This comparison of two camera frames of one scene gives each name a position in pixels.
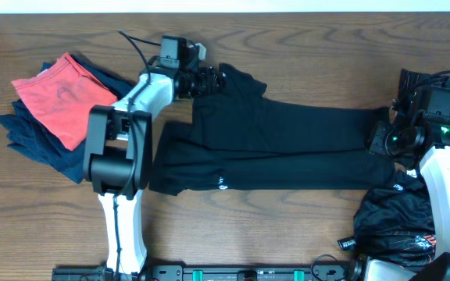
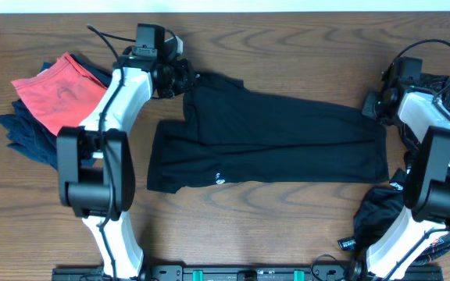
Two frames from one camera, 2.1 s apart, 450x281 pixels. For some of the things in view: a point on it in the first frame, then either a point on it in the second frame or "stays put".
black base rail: (208, 272) stays put
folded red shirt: (62, 96) stays put
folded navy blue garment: (26, 134) stays put
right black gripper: (377, 137) to (368, 105)
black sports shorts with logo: (395, 223) stays put
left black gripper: (209, 84) to (187, 80)
